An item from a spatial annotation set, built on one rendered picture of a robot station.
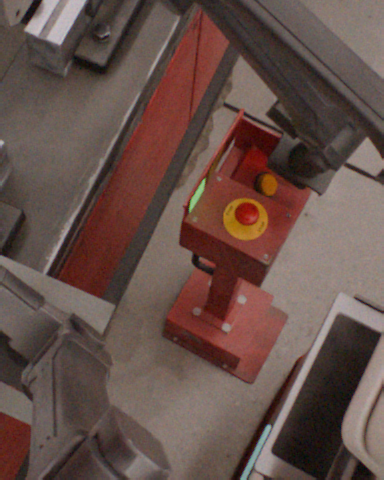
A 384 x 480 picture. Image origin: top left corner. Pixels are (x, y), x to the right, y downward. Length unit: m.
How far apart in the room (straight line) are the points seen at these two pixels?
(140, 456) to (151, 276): 1.74
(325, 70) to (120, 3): 0.60
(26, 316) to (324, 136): 0.50
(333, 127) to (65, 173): 0.42
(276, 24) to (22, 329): 0.40
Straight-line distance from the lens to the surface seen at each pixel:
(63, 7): 1.40
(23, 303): 0.89
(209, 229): 1.43
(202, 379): 2.15
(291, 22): 0.93
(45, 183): 1.36
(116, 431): 0.50
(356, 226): 2.33
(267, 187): 1.52
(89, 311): 1.15
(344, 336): 1.13
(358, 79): 0.95
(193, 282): 2.09
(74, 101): 1.41
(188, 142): 2.31
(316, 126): 1.18
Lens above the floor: 2.11
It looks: 68 degrees down
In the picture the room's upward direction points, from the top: 9 degrees clockwise
